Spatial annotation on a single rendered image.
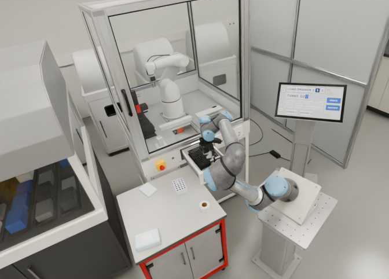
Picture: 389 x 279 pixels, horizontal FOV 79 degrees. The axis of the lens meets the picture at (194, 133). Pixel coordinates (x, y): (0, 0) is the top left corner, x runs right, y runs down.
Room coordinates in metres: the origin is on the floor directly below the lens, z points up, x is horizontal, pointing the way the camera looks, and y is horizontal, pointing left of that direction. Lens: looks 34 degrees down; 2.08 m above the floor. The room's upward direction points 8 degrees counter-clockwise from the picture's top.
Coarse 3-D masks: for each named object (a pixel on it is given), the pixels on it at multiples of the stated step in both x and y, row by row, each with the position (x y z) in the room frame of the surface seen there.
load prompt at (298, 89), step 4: (288, 88) 1.84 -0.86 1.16; (292, 88) 1.83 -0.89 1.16; (296, 88) 1.81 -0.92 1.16; (300, 88) 1.80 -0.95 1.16; (304, 88) 1.79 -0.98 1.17; (308, 88) 1.78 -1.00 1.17; (312, 88) 1.76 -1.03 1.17; (316, 88) 1.75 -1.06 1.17; (320, 88) 1.74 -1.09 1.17; (324, 88) 1.72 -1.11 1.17; (296, 92) 1.79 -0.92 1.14; (300, 92) 1.78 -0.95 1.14; (304, 92) 1.77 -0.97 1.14; (308, 92) 1.75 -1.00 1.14; (312, 92) 1.74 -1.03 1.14; (316, 92) 1.73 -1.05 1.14; (320, 92) 1.72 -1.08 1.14; (324, 92) 1.70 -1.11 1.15
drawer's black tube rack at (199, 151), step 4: (188, 152) 1.50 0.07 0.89; (192, 152) 1.48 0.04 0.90; (196, 152) 1.48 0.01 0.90; (200, 152) 1.47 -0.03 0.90; (192, 156) 1.47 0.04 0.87; (196, 156) 1.42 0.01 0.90; (200, 156) 1.42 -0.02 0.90; (204, 156) 1.41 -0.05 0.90; (196, 160) 1.41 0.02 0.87; (200, 160) 1.37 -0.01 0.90; (204, 160) 1.36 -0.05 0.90; (208, 160) 1.36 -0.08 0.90; (196, 164) 1.37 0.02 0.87; (208, 164) 1.35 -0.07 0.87; (200, 168) 1.32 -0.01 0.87
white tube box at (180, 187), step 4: (180, 180) 1.30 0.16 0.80; (176, 184) 1.26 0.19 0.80; (180, 184) 1.26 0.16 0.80; (184, 184) 1.25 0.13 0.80; (176, 188) 1.22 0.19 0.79; (180, 188) 1.22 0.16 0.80; (184, 188) 1.21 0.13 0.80; (176, 192) 1.18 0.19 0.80; (180, 192) 1.19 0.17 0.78; (184, 192) 1.20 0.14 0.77
